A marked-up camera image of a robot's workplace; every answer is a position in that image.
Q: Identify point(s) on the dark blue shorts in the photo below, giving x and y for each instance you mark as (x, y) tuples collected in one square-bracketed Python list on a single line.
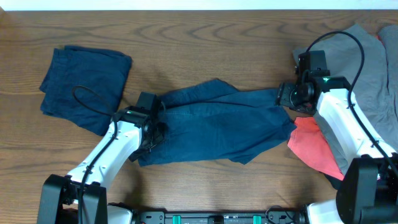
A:
[(214, 120)]

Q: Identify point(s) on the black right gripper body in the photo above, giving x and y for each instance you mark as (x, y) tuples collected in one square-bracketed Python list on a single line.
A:
[(291, 96)]

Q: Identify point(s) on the red cloth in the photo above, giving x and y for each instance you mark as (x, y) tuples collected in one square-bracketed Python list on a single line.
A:
[(309, 145)]

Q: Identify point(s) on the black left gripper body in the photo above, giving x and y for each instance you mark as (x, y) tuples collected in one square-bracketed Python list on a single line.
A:
[(157, 134)]

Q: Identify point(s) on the grey shorts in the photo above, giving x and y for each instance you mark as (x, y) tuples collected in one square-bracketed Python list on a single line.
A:
[(361, 59)]

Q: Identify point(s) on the black garment under pile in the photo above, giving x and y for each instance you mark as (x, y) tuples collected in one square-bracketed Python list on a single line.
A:
[(335, 183)]

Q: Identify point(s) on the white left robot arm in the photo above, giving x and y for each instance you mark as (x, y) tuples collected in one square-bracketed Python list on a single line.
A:
[(81, 195)]

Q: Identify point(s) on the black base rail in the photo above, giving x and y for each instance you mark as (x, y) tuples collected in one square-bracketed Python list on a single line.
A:
[(224, 217)]

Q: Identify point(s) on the folded dark blue garment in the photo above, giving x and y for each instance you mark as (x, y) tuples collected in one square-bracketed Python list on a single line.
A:
[(85, 86)]

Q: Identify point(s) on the grey garment at edge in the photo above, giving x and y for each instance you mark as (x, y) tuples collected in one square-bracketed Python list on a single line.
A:
[(388, 36)]

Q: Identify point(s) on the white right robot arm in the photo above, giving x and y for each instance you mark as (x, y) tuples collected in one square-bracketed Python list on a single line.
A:
[(368, 192)]

